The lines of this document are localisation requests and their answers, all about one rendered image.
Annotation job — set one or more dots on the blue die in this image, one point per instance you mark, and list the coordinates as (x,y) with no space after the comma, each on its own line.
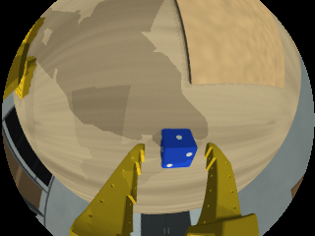
(177,148)

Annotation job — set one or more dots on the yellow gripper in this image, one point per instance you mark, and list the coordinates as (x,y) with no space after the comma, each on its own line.
(110,213)

